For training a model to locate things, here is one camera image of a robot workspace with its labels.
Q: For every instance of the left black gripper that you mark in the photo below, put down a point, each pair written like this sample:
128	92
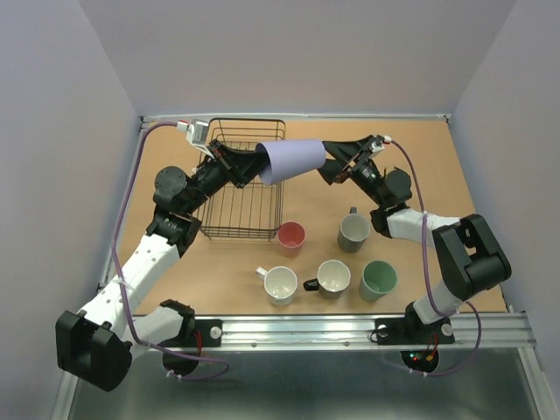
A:
238	166

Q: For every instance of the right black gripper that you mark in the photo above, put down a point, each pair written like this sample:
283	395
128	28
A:
346	150

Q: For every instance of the purple plastic cup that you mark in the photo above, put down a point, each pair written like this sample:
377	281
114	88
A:
290	158

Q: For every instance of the black wire dish rack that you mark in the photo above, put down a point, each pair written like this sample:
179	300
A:
255	212

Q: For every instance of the grey ceramic mug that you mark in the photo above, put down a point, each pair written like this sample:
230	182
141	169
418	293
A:
354	229

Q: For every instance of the pink plastic cup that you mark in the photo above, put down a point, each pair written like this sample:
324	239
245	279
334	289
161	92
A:
291	238

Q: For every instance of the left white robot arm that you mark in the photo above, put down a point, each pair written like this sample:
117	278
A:
99	342

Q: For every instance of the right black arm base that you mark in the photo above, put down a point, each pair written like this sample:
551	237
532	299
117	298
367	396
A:
421	341

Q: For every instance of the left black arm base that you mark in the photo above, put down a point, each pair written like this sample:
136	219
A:
200	334

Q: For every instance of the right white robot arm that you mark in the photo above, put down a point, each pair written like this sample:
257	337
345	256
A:
469	256

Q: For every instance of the white ceramic mug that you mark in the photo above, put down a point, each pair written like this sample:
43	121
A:
280	284

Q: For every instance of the green plastic cup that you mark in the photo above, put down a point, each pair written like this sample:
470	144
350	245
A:
378	279

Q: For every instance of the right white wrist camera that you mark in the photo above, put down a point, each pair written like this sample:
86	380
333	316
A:
378	144

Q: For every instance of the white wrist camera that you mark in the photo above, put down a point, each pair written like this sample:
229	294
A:
378	144
195	134

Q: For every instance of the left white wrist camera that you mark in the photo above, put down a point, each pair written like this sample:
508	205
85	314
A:
195	134

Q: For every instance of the black handled ceramic mug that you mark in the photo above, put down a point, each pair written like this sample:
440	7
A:
332	279

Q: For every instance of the aluminium mounting rail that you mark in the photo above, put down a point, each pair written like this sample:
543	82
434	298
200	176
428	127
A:
339	332

